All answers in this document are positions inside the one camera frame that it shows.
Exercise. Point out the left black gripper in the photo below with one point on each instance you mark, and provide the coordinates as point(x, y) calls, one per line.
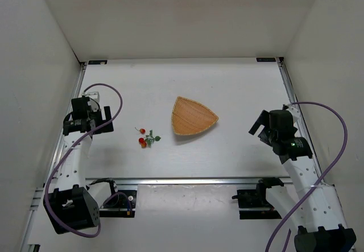
point(103, 120)

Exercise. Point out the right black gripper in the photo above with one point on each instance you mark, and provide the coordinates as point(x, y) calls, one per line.
point(261, 125)

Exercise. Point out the single red cherry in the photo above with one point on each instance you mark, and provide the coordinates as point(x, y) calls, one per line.
point(142, 131)

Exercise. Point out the cherry sprig with green leaves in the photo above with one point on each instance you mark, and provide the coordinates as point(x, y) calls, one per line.
point(149, 139)

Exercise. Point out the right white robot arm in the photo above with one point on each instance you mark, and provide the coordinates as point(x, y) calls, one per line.
point(312, 219)

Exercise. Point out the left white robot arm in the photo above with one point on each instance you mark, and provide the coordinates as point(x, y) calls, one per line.
point(71, 202)

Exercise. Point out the woven triangular fruit basket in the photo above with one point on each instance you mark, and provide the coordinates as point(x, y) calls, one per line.
point(190, 117)

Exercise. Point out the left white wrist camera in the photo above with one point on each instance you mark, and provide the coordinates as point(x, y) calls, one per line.
point(93, 95)

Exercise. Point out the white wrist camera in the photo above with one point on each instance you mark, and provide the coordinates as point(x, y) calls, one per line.
point(295, 113)
point(93, 95)

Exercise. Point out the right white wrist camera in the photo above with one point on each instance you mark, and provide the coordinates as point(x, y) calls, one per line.
point(295, 113)

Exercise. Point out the left dark corner bracket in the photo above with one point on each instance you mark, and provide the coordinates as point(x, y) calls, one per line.
point(97, 62)

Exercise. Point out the dark corner bracket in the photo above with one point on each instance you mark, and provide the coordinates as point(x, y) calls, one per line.
point(265, 59)
point(97, 62)

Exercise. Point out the front aluminium frame rail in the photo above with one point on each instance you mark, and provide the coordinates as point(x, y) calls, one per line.
point(188, 181)

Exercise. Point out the aluminium frame rail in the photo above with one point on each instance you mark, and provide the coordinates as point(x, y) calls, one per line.
point(301, 124)
point(188, 181)
point(38, 194)

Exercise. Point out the right aluminium frame rail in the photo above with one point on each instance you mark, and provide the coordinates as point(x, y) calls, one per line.
point(301, 124)

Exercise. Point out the right dark corner bracket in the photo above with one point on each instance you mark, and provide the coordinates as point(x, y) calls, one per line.
point(265, 59)

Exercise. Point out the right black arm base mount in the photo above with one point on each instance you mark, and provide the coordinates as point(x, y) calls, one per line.
point(252, 203)

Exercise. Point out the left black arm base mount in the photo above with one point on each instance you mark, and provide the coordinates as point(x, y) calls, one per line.
point(112, 201)

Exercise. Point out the left aluminium frame rail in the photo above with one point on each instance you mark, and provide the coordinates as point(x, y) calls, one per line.
point(38, 194)

